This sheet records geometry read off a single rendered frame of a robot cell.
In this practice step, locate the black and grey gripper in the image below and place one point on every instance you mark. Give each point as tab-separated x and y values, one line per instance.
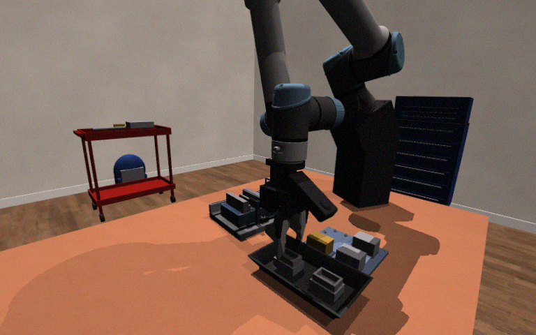
289	210

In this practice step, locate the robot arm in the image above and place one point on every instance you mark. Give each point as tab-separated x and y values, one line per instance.
291	112

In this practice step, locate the yellow rectangular block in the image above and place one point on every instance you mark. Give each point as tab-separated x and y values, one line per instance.
320	242

